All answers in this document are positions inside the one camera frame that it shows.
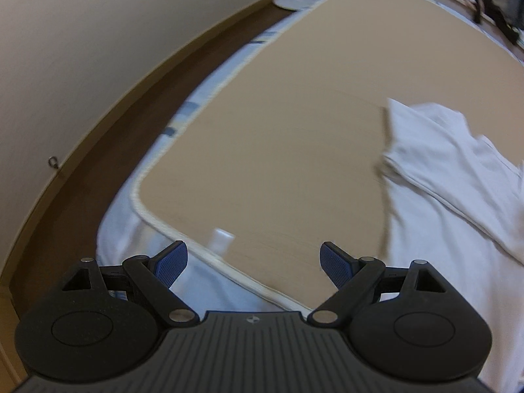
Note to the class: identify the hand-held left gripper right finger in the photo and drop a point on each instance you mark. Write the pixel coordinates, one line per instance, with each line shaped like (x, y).
(337, 264)

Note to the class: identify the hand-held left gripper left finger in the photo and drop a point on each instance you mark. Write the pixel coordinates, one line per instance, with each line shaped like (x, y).
(172, 262)

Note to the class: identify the white garment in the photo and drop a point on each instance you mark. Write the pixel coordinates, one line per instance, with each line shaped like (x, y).
(442, 213)

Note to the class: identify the striped bed sheet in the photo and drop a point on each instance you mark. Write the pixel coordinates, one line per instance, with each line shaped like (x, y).
(123, 221)

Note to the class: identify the beige bed mat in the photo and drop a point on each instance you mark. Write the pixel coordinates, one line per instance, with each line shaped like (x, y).
(266, 131)

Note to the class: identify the small metal wall hook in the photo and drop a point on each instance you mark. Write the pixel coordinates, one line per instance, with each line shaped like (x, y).
(53, 162)

